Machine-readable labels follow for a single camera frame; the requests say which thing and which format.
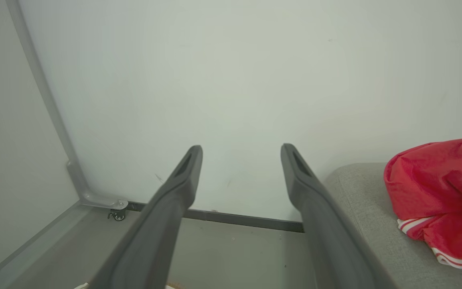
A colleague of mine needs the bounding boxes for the grey fabric sofa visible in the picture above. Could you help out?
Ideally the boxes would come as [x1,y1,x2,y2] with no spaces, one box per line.
[324,162,462,289]

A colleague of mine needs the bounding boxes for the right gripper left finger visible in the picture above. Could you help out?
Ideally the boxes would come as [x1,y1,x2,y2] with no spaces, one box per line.
[89,145,203,289]

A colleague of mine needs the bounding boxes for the red and white garment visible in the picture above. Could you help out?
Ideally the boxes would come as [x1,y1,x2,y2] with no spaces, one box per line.
[383,138,462,274]

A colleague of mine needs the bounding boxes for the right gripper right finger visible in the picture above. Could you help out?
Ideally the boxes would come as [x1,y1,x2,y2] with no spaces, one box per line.
[280,143,399,289]

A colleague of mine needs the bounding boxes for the black baseboard strip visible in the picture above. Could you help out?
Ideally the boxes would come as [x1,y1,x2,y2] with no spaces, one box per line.
[128,201,304,233]

